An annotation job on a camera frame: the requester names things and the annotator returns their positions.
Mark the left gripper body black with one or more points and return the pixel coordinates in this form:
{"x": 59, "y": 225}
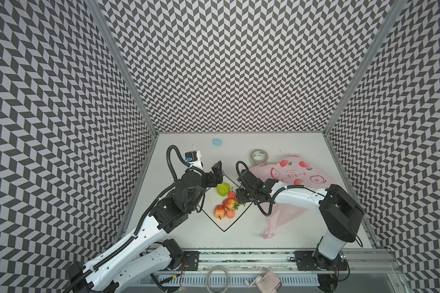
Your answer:
{"x": 208, "y": 181}

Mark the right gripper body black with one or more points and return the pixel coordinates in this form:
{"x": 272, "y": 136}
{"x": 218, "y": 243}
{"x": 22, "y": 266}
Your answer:
{"x": 247, "y": 184}

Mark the green fake pear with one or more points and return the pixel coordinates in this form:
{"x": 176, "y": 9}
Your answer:
{"x": 223, "y": 189}

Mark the fake red yellow mango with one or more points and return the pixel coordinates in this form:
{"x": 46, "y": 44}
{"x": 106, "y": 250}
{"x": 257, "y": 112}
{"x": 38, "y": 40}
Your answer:
{"x": 231, "y": 204}

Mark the pink plastic bag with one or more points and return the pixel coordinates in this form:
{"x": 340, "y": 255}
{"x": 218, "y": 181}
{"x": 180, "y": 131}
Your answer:
{"x": 291, "y": 170}

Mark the red fake fruit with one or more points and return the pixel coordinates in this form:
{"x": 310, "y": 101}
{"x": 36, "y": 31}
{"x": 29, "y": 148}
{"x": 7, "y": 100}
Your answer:
{"x": 220, "y": 212}

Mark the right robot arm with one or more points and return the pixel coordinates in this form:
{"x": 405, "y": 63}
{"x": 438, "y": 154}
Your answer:
{"x": 341, "y": 213}

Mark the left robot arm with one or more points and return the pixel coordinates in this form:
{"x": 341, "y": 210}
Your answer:
{"x": 145, "y": 250}

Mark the white square mat black border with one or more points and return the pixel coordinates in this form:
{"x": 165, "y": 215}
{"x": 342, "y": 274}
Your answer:
{"x": 221, "y": 204}

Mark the light blue soap piece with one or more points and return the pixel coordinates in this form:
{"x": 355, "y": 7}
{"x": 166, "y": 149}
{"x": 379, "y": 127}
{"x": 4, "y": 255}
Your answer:
{"x": 217, "y": 142}

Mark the clear tape roll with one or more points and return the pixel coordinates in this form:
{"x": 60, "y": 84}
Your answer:
{"x": 258, "y": 157}

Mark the pink box on ledge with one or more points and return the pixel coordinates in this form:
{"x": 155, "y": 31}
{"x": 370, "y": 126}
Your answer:
{"x": 267, "y": 283}

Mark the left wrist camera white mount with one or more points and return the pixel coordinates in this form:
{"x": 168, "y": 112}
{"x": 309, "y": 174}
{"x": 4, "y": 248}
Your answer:
{"x": 193, "y": 159}

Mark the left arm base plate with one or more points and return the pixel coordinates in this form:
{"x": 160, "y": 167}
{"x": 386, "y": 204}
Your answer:
{"x": 187, "y": 261}

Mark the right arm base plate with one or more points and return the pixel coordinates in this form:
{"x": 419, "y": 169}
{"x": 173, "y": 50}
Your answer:
{"x": 307, "y": 260}

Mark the aluminium front rail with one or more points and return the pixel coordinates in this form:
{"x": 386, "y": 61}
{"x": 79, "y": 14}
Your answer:
{"x": 260, "y": 260}

